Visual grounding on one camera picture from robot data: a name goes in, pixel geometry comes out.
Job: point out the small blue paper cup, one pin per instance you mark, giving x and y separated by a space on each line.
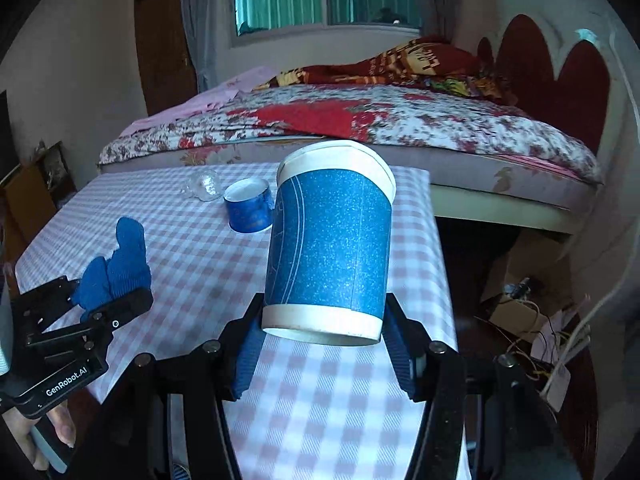
245 212

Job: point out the red printed blanket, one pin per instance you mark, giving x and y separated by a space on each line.
415 60

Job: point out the grey curtain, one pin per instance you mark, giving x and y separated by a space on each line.
440 0
200 20

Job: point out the pink checkered tablecloth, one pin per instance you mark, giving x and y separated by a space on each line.
200 240

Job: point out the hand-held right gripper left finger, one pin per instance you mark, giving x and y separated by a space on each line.
247 360

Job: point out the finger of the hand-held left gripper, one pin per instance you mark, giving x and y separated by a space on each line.
45 295
125 307

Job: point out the black flat screen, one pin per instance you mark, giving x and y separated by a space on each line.
6 135

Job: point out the pink bed sheet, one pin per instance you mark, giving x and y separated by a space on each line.
225 90

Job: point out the floral quilt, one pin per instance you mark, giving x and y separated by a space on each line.
400 115

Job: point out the brown wooden door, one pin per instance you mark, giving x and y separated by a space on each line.
165 40

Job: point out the bed with floral mattress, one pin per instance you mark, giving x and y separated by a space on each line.
475 175

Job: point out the blue knotted cloth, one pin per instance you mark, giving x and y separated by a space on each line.
125 260

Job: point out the cardboard box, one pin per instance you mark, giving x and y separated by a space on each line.
517 265

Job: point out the white small box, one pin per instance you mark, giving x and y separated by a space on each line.
517 317

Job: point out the crumpled clear plastic wrap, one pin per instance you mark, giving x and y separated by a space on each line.
205 185

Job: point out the red heart-shaped headboard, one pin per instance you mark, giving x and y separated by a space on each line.
525 60

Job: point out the tall blue paper cup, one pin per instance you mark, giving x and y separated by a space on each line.
330 240

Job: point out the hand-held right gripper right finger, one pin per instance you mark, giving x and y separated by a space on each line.
400 355

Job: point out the person's left hand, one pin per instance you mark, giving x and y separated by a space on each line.
62 425

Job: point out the wooden shelf unit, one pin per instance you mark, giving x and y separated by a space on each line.
30 190

